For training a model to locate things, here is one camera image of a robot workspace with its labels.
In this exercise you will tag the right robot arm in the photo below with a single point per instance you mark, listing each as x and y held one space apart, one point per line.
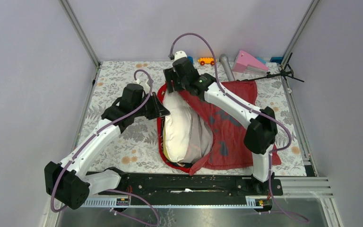
260 124

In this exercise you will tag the red printed pillowcase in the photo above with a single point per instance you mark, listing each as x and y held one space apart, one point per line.
228 150

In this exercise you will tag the white pillow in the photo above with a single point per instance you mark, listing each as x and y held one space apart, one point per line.
187 138

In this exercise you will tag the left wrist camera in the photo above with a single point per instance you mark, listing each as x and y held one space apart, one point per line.
143 83

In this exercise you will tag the pink wedge block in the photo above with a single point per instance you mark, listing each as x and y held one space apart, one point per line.
245 61

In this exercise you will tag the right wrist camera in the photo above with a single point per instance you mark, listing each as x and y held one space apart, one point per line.
179 55

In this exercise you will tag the black tripod stand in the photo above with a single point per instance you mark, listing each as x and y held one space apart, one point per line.
285 72

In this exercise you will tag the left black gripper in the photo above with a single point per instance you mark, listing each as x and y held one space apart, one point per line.
159 109

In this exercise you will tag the orange toy car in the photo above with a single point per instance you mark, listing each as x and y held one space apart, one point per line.
204 61

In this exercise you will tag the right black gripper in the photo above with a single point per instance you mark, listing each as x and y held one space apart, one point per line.
170 75

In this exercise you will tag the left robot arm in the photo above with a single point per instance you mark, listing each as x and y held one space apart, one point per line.
68 181

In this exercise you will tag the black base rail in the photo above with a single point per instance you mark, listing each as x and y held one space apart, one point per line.
184 191

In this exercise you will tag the grey microphone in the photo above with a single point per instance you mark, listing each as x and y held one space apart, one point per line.
223 59

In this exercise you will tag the light blue block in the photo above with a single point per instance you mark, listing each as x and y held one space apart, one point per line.
261 60

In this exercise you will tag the blue toy car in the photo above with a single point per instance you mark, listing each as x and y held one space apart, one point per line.
190 59

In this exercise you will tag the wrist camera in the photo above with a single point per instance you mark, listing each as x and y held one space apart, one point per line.
179 55
143 83

